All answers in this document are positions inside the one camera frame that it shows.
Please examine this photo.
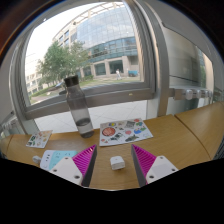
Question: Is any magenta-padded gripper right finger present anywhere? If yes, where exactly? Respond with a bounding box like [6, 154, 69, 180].
[130, 143, 179, 188]

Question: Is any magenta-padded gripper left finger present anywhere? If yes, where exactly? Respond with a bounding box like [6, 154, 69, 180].
[49, 144, 99, 188]

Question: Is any small white charger block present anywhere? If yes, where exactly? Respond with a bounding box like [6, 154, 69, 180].
[109, 155, 126, 171]

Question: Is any white and teal power strip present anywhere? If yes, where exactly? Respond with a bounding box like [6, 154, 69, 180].
[39, 149, 79, 172]

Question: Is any sticker sheet with green stickers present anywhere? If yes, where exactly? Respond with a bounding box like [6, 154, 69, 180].
[25, 129, 54, 149]

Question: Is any sticker sheet with red stickers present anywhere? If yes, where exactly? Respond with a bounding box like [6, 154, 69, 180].
[99, 117, 154, 148]

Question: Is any clear bottle with black cap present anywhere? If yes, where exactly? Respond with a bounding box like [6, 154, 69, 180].
[63, 74, 95, 139]

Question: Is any grey window frame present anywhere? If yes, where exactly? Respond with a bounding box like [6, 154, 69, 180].
[8, 0, 174, 134]

